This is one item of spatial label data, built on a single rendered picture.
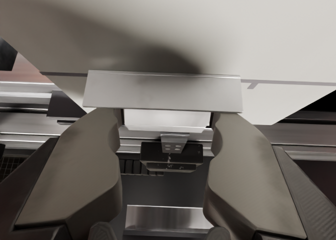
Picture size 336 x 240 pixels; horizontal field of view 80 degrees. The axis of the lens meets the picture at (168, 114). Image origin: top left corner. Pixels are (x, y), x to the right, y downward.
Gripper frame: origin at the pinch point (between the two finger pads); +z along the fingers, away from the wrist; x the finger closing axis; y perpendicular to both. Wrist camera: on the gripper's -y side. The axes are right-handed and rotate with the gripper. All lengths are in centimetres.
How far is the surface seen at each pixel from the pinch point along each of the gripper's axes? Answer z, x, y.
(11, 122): 25.8, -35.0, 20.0
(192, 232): -0.8, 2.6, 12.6
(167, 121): 5.4, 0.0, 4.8
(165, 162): 16.9, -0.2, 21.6
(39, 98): 9.9, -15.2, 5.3
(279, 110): 3.3, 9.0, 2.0
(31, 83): 7.5, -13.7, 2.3
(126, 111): 3.8, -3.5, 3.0
